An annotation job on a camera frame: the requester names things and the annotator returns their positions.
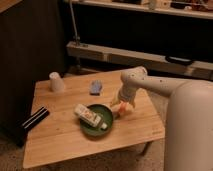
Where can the blue sponge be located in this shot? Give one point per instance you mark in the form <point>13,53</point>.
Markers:
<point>95,87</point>

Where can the white paper cup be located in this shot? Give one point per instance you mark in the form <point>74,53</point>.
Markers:
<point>56,82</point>

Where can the wooden table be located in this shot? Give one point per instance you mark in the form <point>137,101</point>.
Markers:
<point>58,137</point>

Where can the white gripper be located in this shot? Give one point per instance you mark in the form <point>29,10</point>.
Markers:
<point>126,94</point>

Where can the white shelf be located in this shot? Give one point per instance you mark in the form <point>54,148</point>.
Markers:
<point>142,8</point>

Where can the metal pole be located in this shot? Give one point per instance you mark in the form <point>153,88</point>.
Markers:
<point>76,36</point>

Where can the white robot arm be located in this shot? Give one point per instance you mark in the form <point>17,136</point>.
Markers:
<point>189,118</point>

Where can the white plastic bottle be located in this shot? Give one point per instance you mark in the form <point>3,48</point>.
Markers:
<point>90,117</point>

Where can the orange pepper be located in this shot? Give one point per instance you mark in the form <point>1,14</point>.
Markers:
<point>121,109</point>

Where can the black handle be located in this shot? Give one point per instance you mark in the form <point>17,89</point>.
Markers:
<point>178,61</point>

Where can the green bowl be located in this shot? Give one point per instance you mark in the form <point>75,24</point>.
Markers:
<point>107,117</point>

